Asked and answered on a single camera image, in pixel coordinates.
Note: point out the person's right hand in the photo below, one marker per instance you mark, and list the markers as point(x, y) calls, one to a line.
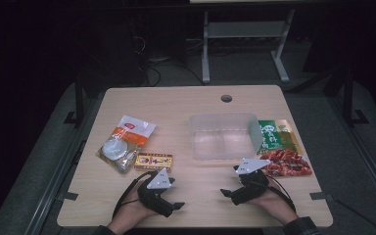
point(274, 204)

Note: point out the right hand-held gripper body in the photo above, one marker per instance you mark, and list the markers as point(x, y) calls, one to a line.
point(253, 187)

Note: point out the clear plastic container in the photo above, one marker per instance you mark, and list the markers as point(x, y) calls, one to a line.
point(223, 137)

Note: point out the orange white clear packet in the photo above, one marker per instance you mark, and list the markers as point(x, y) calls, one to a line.
point(125, 143)

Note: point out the green red snack packet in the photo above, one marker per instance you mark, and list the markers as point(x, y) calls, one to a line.
point(284, 153)

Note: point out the black stand post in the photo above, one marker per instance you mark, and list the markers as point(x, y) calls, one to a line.
point(79, 101)
point(349, 98)

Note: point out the grey tape piece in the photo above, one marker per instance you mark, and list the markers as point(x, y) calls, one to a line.
point(68, 196)
point(319, 196)

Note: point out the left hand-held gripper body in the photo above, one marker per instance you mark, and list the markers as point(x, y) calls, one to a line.
point(153, 199)

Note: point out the person's left hand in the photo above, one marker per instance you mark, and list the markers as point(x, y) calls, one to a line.
point(129, 213)

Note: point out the small yellow red box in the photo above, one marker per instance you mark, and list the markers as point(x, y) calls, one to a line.
point(153, 162)

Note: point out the grey metal stand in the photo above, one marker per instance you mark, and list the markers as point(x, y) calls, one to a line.
point(244, 29)

